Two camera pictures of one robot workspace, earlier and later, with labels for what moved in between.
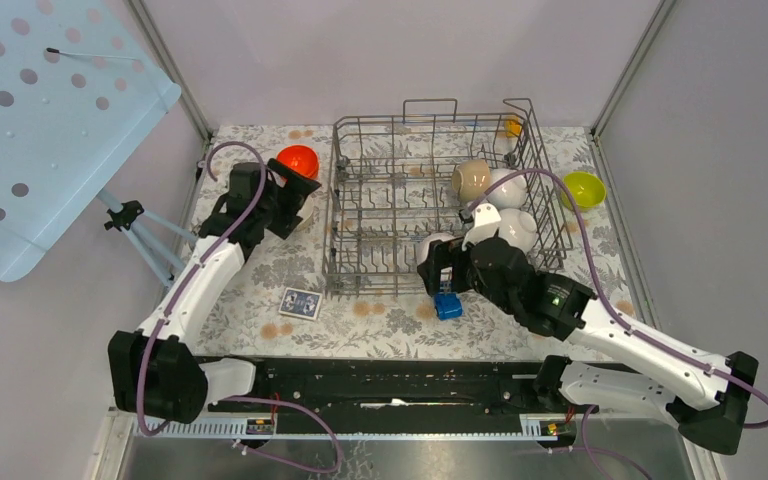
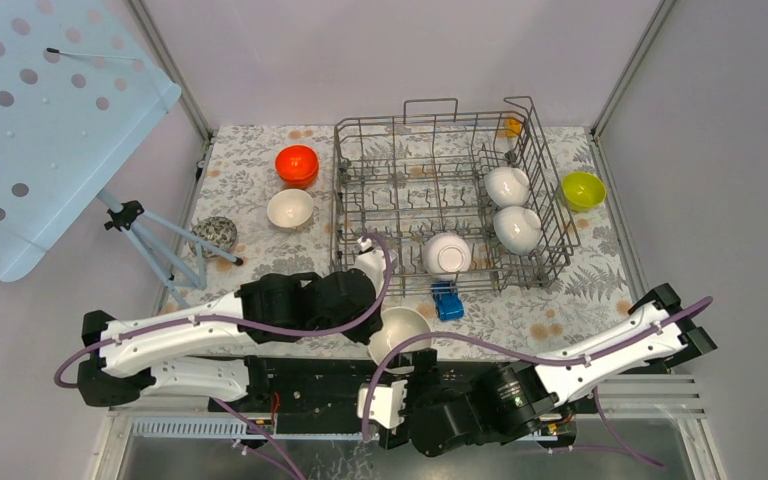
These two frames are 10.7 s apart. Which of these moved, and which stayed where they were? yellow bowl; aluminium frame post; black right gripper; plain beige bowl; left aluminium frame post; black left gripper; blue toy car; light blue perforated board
Moved: black right gripper; plain beige bowl; black left gripper
Stayed: light blue perforated board; blue toy car; left aluminium frame post; yellow bowl; aluminium frame post
